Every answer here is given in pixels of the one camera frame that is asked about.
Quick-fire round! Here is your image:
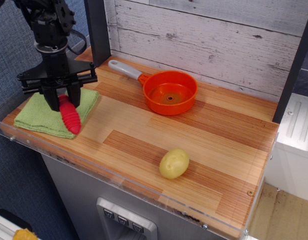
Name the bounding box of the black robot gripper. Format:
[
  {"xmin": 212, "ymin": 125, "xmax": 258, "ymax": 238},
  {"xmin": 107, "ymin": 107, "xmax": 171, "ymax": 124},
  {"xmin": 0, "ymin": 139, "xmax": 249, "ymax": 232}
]
[{"xmin": 17, "ymin": 43, "xmax": 97, "ymax": 112}]

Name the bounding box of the red handled ice cream scoop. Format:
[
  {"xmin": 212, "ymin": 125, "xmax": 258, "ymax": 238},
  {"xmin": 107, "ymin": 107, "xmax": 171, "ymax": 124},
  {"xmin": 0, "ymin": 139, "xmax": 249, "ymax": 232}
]
[{"xmin": 58, "ymin": 94, "xmax": 81, "ymax": 135}]

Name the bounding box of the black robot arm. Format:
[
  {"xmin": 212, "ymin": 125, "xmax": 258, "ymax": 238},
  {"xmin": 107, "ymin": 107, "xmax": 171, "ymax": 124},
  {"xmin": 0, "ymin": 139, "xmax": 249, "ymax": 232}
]
[{"xmin": 14, "ymin": 0, "xmax": 97, "ymax": 113}]

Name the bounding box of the green folded towel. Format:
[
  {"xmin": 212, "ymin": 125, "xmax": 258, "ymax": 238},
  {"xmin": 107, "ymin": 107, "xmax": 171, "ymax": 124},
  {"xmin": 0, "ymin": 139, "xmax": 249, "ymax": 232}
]
[{"xmin": 14, "ymin": 89, "xmax": 99, "ymax": 139}]

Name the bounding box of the clear acrylic table guard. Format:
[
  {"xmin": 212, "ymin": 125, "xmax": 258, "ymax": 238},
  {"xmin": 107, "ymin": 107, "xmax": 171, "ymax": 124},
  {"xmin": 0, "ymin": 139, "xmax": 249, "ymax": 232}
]
[{"xmin": 0, "ymin": 33, "xmax": 278, "ymax": 240}]

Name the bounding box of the grey toy fridge cabinet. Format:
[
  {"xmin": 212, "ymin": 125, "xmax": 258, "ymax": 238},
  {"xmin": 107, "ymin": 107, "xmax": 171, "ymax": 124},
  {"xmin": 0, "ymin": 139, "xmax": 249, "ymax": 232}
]
[{"xmin": 40, "ymin": 152, "xmax": 229, "ymax": 240}]

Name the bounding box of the yellow toy potato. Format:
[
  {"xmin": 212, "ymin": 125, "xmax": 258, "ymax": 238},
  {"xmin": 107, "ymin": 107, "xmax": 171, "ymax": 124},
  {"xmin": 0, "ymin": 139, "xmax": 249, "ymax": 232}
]
[{"xmin": 159, "ymin": 148, "xmax": 190, "ymax": 180}]

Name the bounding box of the silver dispenser button panel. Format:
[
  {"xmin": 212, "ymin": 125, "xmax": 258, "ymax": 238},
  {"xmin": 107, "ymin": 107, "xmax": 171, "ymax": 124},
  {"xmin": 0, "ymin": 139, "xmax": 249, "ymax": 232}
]
[{"xmin": 96, "ymin": 197, "xmax": 158, "ymax": 240}]

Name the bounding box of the yellow object at corner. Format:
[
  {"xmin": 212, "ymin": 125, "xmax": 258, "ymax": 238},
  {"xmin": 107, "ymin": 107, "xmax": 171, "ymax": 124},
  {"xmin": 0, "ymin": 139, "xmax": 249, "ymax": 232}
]
[{"xmin": 12, "ymin": 228, "xmax": 38, "ymax": 240}]

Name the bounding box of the white toy sink unit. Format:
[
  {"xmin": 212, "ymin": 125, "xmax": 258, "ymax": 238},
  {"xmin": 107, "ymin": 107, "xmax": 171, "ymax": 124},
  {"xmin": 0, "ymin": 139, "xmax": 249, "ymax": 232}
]
[{"xmin": 265, "ymin": 93, "xmax": 308, "ymax": 200}]

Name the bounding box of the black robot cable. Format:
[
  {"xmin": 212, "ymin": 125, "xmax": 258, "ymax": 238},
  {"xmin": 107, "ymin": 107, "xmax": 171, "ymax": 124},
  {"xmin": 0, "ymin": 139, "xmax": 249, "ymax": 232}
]
[{"xmin": 66, "ymin": 28, "xmax": 87, "ymax": 56}]

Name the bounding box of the dark grey left post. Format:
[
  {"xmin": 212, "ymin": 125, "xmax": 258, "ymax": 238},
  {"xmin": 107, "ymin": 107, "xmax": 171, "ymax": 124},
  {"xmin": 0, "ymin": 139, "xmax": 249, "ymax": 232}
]
[{"xmin": 84, "ymin": 0, "xmax": 111, "ymax": 67}]

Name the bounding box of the dark grey post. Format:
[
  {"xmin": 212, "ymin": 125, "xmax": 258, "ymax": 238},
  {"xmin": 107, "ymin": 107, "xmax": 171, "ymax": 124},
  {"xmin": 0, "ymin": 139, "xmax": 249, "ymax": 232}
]
[
  {"xmin": 84, "ymin": 0, "xmax": 111, "ymax": 67},
  {"xmin": 272, "ymin": 20, "xmax": 308, "ymax": 124}
]

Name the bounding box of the orange pot with grey handle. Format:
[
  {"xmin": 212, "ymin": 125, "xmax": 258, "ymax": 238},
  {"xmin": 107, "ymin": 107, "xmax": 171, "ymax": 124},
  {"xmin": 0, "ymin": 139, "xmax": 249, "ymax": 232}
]
[{"xmin": 108, "ymin": 60, "xmax": 198, "ymax": 116}]

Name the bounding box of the dark grey right post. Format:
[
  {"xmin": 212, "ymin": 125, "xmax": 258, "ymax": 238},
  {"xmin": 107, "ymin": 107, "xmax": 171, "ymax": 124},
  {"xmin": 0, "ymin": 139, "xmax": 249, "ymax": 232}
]
[{"xmin": 272, "ymin": 20, "xmax": 308, "ymax": 124}]

